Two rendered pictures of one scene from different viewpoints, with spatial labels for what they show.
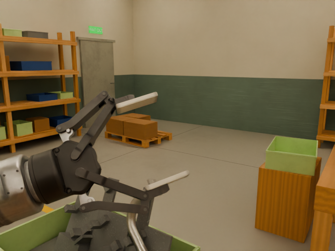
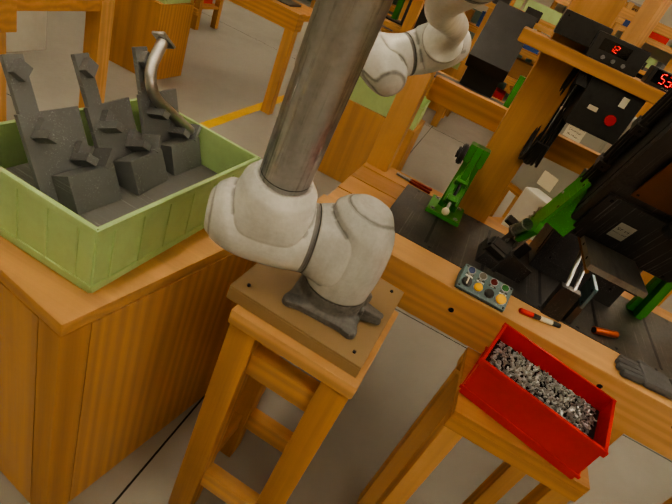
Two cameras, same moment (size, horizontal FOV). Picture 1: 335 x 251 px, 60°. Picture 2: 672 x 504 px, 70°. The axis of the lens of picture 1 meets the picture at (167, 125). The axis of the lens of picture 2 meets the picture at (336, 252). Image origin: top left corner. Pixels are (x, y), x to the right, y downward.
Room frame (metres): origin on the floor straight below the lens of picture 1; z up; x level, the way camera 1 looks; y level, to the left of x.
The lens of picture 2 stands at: (0.83, 1.45, 1.58)
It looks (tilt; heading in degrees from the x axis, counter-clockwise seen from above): 32 degrees down; 243
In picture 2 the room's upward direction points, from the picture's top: 25 degrees clockwise
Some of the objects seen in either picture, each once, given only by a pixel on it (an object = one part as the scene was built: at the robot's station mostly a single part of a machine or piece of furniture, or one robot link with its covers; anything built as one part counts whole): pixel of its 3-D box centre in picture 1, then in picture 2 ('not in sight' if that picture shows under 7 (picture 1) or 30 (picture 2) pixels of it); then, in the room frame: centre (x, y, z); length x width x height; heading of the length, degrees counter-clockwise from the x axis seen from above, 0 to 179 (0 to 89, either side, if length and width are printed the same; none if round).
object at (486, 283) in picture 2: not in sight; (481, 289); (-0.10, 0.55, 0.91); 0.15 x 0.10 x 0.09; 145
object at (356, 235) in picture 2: not in sight; (351, 244); (0.41, 0.66, 1.05); 0.18 x 0.16 x 0.22; 170
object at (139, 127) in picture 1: (137, 128); not in sight; (5.94, 0.62, 0.22); 1.20 x 0.81 x 0.44; 51
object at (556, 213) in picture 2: not in sight; (568, 207); (-0.33, 0.43, 1.17); 0.13 x 0.12 x 0.20; 145
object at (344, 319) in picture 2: not in sight; (340, 295); (0.38, 0.67, 0.91); 0.22 x 0.18 x 0.06; 149
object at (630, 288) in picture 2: not in sight; (606, 252); (-0.44, 0.55, 1.11); 0.39 x 0.16 x 0.03; 55
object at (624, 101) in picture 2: not in sight; (601, 108); (-0.46, 0.19, 1.42); 0.17 x 0.12 x 0.15; 145
